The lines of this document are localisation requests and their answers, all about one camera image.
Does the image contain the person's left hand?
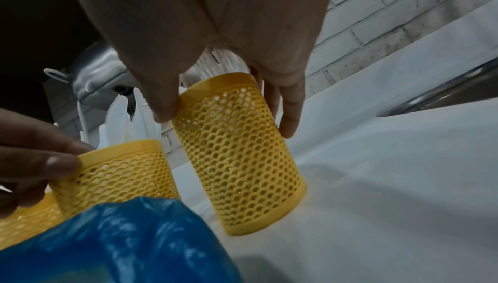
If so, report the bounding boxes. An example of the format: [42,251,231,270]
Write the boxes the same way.
[0,108,96,220]

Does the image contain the person's right hand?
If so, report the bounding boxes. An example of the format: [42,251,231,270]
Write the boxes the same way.
[60,0,340,140]

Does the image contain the yellow mesh cup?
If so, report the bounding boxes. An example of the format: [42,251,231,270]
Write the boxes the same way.
[170,72,308,237]
[0,191,65,250]
[49,139,182,220]

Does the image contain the stack of white knives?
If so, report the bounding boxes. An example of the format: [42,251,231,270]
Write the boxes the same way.
[76,87,163,151]

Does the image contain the blue plastic bag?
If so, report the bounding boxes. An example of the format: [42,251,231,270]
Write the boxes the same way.
[0,195,244,283]

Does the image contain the stainless steel sink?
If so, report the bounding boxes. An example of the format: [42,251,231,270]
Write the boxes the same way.
[375,60,498,118]

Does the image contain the stainless steel wall appliance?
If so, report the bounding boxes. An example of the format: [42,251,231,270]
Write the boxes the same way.
[65,40,138,114]

